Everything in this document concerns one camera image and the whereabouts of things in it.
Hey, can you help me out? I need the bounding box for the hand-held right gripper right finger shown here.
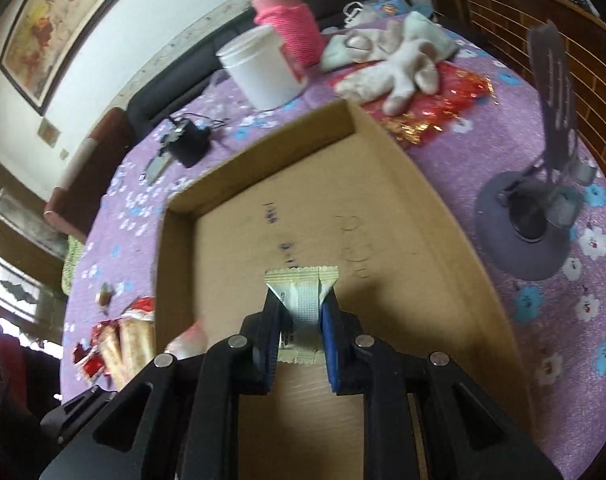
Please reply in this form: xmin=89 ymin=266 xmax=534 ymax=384
xmin=319 ymin=290 xmax=566 ymax=480

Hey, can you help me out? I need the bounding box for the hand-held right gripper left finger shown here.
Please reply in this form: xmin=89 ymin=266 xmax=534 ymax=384
xmin=39 ymin=287 xmax=290 ymax=480

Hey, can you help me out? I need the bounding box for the pink white snack packet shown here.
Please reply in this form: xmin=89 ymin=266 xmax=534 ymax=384
xmin=164 ymin=320 xmax=207 ymax=361

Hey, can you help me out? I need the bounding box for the red white snack packet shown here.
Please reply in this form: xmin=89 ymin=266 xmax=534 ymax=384
xmin=120 ymin=297 xmax=156 ymax=321

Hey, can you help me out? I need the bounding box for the pink wafer packet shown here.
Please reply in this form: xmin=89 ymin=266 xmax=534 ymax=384
xmin=100 ymin=317 xmax=156 ymax=391

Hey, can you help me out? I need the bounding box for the cardboard box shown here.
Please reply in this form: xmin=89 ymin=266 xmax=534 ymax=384
xmin=154 ymin=99 xmax=534 ymax=480

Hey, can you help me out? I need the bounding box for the red brown snack packet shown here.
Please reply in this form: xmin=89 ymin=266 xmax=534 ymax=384
xmin=73 ymin=342 xmax=106 ymax=381

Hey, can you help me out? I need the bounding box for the grey metal tool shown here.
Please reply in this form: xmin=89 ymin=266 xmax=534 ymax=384
xmin=143 ymin=152 xmax=171 ymax=184

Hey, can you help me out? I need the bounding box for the black power adapter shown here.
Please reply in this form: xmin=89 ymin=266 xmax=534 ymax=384
xmin=158 ymin=115 xmax=229 ymax=169

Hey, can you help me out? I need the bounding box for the green patterned cloth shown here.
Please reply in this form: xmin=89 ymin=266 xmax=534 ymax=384
xmin=60 ymin=235 xmax=86 ymax=296

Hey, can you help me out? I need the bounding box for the grey phone stand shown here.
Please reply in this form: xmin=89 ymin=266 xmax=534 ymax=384
xmin=474 ymin=20 xmax=600 ymax=282

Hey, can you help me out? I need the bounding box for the brown armchair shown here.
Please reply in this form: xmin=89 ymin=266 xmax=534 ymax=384
xmin=43 ymin=107 xmax=134 ymax=241

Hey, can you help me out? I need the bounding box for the red foil bag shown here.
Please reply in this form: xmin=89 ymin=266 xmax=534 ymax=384
xmin=333 ymin=62 xmax=494 ymax=148

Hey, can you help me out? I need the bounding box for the purple floral tablecloth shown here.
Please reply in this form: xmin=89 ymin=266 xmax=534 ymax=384
xmin=58 ymin=0 xmax=606 ymax=480

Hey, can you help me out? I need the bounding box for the white plastic jar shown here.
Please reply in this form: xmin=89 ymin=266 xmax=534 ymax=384
xmin=215 ymin=25 xmax=309 ymax=111

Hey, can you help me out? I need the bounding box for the black sofa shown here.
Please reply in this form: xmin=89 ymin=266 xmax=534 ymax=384
xmin=127 ymin=0 xmax=334 ymax=138

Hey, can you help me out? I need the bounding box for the tall framed picture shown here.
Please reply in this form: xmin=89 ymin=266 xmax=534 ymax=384
xmin=0 ymin=187 xmax=69 ymax=261

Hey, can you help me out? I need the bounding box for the crumpled white plastic bag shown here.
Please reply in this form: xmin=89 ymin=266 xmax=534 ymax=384
xmin=335 ymin=40 xmax=441 ymax=115

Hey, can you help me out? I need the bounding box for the white knit glove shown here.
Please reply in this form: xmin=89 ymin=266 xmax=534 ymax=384
xmin=320 ymin=10 xmax=458 ymax=72

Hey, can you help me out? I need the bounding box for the bottle with pink knit sleeve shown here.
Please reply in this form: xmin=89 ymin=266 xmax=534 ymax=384
xmin=245 ymin=0 xmax=326 ymax=68

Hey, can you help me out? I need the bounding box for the blue printed bag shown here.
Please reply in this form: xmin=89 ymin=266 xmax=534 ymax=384
xmin=343 ymin=0 xmax=414 ymax=28

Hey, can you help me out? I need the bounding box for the wooden cabinet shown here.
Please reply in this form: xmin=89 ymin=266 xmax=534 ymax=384
xmin=418 ymin=0 xmax=606 ymax=171

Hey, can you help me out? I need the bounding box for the small wall plaque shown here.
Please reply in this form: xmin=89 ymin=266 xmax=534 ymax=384
xmin=37 ymin=119 xmax=61 ymax=148

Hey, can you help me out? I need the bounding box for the large framed wall picture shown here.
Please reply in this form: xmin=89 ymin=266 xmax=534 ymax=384
xmin=0 ymin=0 xmax=159 ymax=116

